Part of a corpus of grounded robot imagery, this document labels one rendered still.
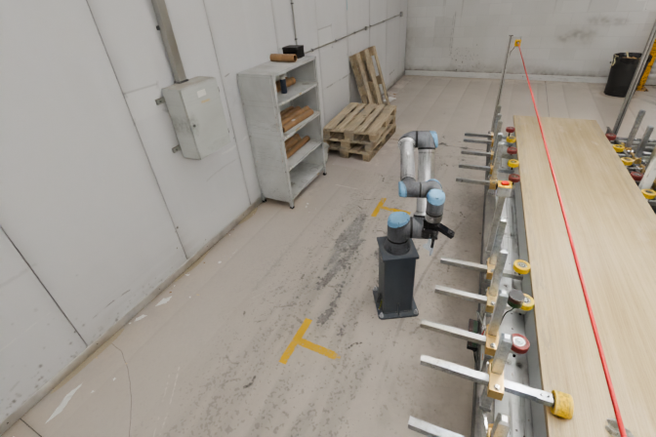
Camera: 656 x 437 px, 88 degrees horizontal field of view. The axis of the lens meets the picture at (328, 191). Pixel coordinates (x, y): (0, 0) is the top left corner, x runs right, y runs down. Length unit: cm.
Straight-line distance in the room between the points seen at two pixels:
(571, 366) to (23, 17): 318
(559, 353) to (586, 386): 14
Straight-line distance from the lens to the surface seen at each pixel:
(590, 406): 176
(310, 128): 453
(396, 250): 249
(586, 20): 924
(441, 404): 261
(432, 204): 185
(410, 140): 236
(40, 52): 272
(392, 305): 285
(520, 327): 225
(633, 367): 195
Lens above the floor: 230
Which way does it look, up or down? 32 degrees down
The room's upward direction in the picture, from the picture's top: 5 degrees counter-clockwise
